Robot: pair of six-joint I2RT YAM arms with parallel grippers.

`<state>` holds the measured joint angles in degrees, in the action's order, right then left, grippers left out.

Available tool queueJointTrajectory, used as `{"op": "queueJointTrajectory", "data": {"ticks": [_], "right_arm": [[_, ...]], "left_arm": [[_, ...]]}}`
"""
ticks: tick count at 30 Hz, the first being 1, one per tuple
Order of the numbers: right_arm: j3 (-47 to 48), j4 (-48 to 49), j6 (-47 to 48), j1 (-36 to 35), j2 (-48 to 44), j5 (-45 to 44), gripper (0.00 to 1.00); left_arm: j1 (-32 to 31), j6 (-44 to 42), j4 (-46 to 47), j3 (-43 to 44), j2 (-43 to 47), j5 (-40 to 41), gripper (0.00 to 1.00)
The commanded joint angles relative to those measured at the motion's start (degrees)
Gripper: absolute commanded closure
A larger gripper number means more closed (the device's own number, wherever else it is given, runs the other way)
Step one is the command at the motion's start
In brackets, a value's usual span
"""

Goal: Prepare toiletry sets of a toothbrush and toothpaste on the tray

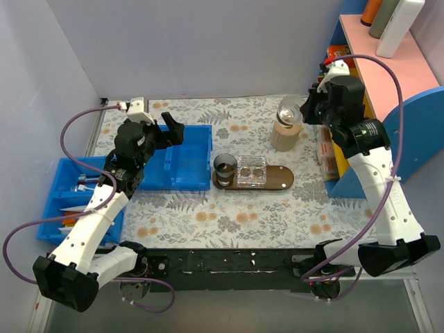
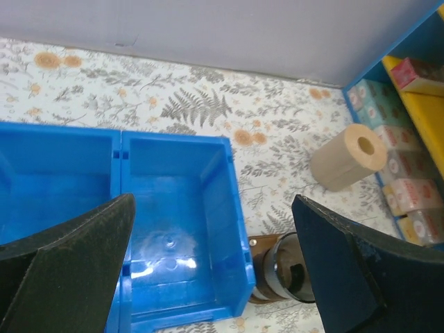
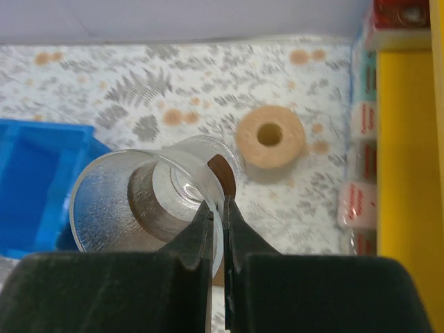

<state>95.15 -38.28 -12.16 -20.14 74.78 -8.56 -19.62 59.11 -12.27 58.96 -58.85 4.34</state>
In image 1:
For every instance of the orange bottle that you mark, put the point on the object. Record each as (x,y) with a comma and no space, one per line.
(370,12)

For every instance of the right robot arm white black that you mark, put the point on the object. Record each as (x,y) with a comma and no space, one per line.
(401,241)

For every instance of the clear glass cup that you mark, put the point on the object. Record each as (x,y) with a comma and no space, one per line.
(288,112)

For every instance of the black toothbrush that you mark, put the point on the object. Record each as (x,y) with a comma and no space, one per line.
(85,176)

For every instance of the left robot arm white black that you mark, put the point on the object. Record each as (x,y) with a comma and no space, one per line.
(71,275)

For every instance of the white toothpaste tube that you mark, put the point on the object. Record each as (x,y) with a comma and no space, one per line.
(74,209)

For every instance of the orange snack box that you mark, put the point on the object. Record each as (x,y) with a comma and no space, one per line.
(335,51)

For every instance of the blue toiletry bin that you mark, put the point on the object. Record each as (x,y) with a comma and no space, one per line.
(62,195)

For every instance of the blue double bin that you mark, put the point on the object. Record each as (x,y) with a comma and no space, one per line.
(182,168)

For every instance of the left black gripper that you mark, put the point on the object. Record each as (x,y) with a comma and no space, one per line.
(161,135)

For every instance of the white toothbrush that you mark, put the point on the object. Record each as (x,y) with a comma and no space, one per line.
(83,188)

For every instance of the aluminium rail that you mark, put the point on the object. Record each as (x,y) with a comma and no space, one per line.
(241,290)

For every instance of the colourful shelf unit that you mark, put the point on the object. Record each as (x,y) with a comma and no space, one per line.
(423,103)

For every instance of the brown toilet paper roll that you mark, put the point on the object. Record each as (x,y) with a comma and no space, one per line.
(284,138)

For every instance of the clear acrylic holder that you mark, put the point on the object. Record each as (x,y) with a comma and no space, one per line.
(251,171)

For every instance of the orange toothpaste tube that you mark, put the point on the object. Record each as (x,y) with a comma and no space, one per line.
(69,220)

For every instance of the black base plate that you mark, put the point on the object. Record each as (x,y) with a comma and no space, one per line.
(224,269)

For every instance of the grey bottle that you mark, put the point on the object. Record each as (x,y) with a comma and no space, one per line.
(382,18)

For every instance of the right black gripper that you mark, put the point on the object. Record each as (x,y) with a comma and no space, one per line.
(311,109)

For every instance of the oval wooden tray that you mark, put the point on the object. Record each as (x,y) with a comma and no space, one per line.
(277,178)

